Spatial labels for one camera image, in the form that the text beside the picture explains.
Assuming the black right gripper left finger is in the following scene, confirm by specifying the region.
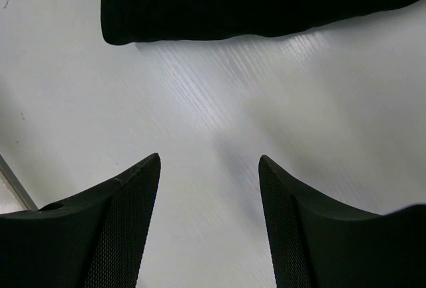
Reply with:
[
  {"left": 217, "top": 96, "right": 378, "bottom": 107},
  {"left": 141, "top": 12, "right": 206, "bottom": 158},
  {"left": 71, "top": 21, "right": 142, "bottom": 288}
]
[{"left": 1, "top": 154, "right": 161, "bottom": 287}]

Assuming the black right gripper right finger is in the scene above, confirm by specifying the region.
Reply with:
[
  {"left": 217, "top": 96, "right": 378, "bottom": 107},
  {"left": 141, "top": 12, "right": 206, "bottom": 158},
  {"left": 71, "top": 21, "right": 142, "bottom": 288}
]
[{"left": 258, "top": 156, "right": 425, "bottom": 287}]

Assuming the aluminium table edge rail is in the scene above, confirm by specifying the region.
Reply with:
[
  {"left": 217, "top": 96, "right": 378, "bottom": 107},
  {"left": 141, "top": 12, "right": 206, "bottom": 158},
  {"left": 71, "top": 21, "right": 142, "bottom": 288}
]
[{"left": 1, "top": 156, "right": 38, "bottom": 211}]

